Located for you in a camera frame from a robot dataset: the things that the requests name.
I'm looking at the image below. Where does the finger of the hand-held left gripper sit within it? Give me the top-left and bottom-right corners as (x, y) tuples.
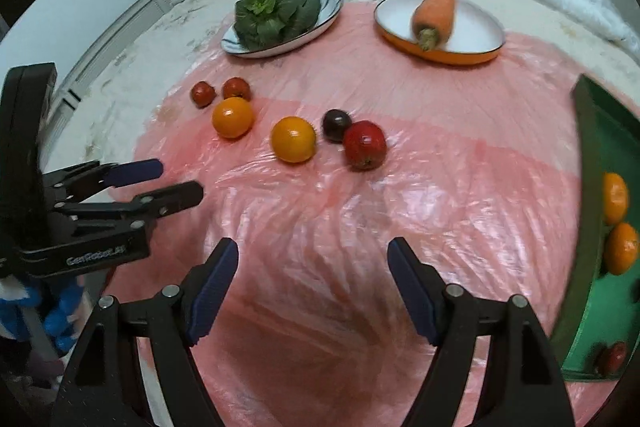
(52, 181), (205, 230)
(40, 158), (165, 205)

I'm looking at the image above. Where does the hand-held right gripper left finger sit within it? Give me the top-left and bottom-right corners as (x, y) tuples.
(50, 237), (241, 427)

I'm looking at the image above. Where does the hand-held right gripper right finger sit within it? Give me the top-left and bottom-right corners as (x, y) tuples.
(387, 236), (576, 427)

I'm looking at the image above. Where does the red plum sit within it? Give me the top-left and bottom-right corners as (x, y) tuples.
(343, 120), (388, 172)
(190, 81), (217, 108)
(222, 77), (252, 102)
(593, 341), (628, 377)

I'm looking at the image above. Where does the green tray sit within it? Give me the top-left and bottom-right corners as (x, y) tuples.
(550, 74), (640, 383)

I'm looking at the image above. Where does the pink plastic sheet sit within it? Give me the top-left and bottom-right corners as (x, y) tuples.
(102, 2), (621, 427)

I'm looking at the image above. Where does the green leafy vegetable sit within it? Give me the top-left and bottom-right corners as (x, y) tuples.
(235, 0), (321, 49)

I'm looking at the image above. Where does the white plate dark rim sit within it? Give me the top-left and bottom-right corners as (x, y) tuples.
(221, 0), (344, 58)

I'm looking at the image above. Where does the orange bowl white inside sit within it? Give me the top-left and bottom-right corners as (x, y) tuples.
(374, 0), (506, 66)

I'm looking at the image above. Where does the carrot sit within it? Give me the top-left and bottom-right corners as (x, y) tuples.
(411, 0), (456, 52)

